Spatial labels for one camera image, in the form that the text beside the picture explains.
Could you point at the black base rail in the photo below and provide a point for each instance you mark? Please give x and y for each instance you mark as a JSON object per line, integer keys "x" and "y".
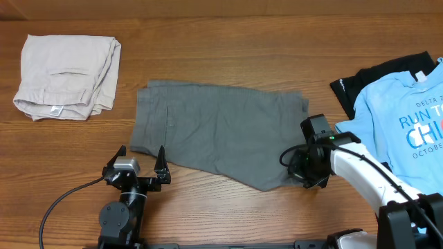
{"x": 300, "y": 244}

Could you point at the light blue printed t-shirt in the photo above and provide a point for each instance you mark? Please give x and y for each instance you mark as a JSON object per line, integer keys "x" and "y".
{"x": 399, "y": 119}

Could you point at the black garment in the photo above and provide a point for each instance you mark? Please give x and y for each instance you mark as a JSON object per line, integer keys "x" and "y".
{"x": 347, "y": 89}

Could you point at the folded beige shorts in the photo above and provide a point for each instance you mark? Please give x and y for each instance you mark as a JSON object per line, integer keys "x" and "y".
{"x": 68, "y": 77}

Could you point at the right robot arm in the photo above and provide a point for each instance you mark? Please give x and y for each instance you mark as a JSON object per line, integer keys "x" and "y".
{"x": 406, "y": 218}

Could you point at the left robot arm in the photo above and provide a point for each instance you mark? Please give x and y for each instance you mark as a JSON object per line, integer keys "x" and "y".
{"x": 121, "y": 220}

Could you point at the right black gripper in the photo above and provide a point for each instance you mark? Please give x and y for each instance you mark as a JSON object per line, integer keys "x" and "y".
{"x": 295, "y": 173}

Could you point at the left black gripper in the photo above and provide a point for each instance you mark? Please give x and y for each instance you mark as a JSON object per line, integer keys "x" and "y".
{"x": 163, "y": 175}

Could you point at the grey shorts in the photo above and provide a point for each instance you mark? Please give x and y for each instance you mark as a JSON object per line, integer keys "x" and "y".
{"x": 231, "y": 131}

